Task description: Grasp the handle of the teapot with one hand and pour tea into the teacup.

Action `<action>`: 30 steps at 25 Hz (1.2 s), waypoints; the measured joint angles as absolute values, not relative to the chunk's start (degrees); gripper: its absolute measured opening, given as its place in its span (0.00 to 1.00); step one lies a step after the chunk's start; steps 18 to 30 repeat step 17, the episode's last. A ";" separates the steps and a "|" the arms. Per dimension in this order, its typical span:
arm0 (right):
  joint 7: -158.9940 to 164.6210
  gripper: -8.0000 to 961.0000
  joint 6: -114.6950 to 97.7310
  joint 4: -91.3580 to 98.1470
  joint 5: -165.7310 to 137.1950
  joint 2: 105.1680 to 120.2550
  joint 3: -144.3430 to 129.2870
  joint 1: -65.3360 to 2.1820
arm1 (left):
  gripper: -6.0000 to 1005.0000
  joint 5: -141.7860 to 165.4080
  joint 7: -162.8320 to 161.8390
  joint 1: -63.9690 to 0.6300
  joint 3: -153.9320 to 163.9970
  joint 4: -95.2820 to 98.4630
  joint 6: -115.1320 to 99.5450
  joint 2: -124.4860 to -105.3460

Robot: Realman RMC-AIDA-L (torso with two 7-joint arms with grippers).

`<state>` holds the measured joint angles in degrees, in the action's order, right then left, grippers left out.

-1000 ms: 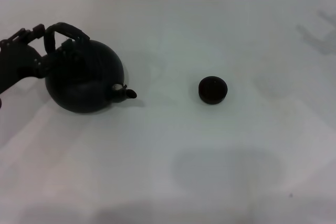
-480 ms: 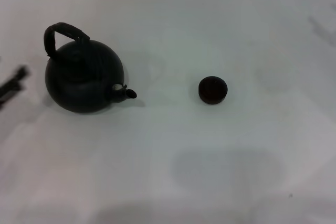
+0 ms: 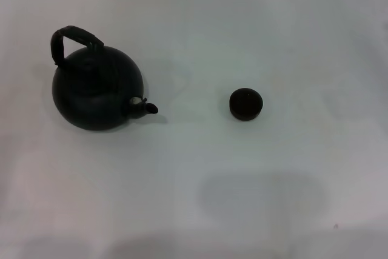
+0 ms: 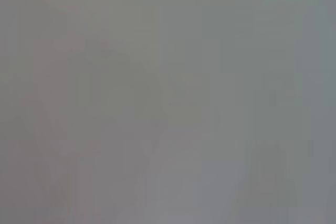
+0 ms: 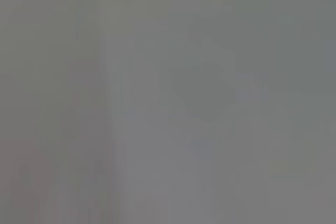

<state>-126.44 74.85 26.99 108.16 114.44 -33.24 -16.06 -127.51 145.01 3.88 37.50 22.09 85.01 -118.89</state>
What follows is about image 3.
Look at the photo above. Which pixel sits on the black round teapot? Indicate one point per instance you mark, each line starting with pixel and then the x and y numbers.
pixel 97 95

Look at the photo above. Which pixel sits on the small dark teacup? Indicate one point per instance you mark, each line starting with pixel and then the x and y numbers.
pixel 245 104

